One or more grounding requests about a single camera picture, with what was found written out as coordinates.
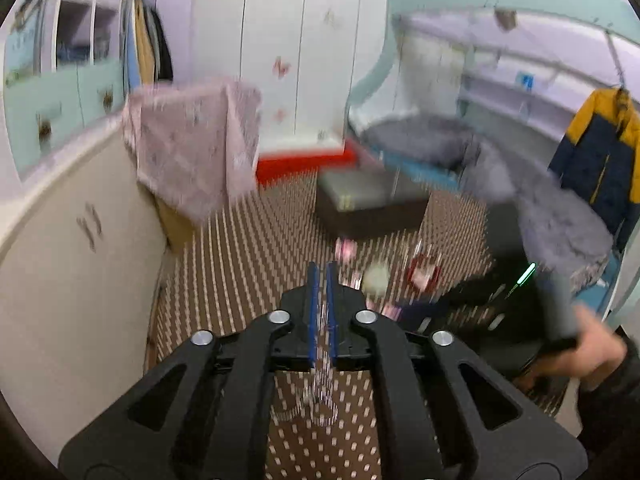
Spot blue hanging garment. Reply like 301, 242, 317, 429
122, 0, 142, 92

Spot person's right forearm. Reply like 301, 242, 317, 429
577, 327, 640, 463

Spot teal bunk bed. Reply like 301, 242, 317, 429
346, 0, 640, 321

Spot pink patterned cloth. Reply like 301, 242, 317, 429
122, 76, 263, 225

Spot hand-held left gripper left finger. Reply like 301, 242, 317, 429
57, 261, 321, 480

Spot dark brown storage box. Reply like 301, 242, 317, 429
314, 169, 431, 240

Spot yellow hanging garment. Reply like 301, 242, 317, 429
134, 0, 157, 87

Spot yellow and navy jacket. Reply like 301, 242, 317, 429
547, 87, 640, 251

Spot red jewelry box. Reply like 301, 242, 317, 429
406, 254, 444, 292

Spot red storage box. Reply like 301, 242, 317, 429
256, 141, 362, 187

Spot person's right hand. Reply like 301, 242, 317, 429
574, 304, 632, 392

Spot grey furry throw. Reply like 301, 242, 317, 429
462, 142, 615, 291

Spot dark hanging garment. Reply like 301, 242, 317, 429
149, 6, 174, 82

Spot white low cabinet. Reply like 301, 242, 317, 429
0, 122, 168, 463

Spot white wall shelf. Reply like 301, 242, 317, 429
456, 69, 578, 138

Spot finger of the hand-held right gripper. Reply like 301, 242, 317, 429
399, 302, 448, 333

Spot white wardrobe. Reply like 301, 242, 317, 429
191, 0, 397, 150

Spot grey furry blanket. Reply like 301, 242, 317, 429
364, 114, 482, 167

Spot teal drawer cabinet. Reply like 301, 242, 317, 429
4, 56, 128, 178

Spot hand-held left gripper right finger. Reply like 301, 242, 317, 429
326, 261, 587, 480

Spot pale green small ball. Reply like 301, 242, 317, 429
362, 264, 392, 295

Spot white open shelf unit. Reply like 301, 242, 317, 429
5, 0, 166, 73

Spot tan cardboard box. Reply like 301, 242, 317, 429
154, 194, 197, 252

